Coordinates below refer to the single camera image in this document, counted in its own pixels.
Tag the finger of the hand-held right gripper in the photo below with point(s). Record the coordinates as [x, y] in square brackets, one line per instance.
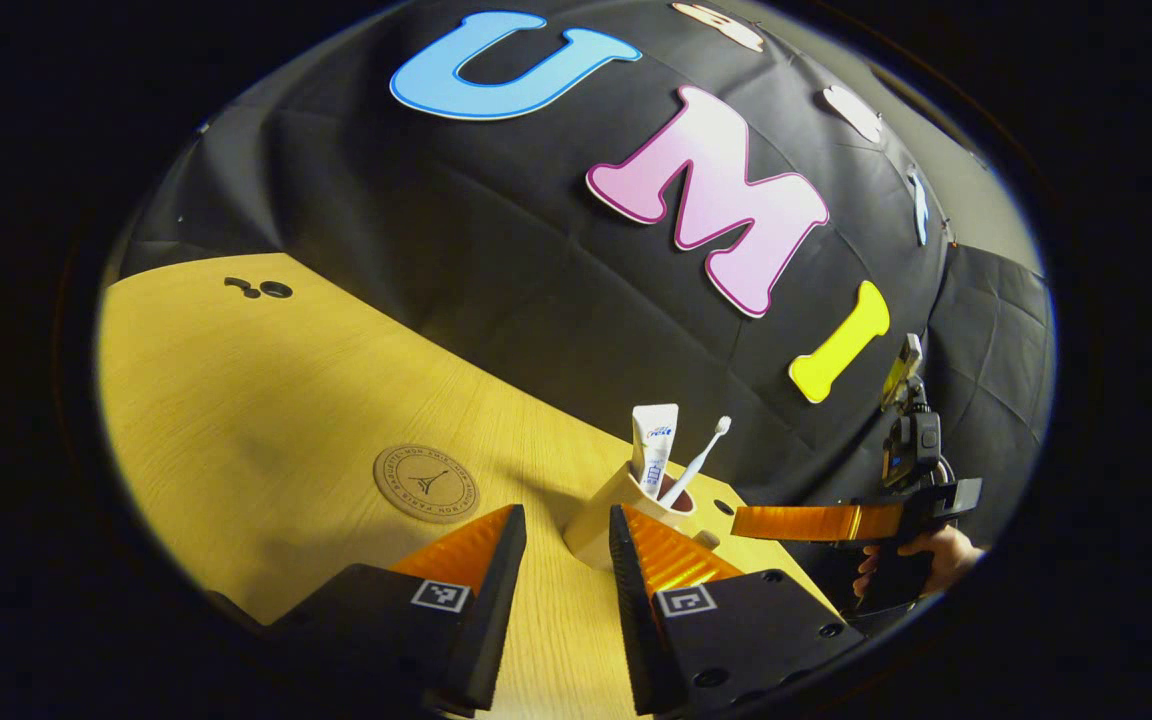
[816, 522]

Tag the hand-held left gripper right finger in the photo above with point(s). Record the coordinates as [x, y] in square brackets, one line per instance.
[631, 620]

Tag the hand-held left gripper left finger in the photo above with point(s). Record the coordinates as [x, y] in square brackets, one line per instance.
[496, 620]

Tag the white toothbrush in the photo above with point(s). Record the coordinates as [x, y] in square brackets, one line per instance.
[701, 458]

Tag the round brown coaster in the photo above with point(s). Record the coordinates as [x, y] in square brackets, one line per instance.
[426, 484]

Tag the white toothpaste tube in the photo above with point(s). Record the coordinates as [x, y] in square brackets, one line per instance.
[654, 450]

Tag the light wooden desktop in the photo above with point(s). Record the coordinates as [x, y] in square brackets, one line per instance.
[266, 400]

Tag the black backdrop cloth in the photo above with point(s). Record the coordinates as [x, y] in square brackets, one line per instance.
[496, 250]

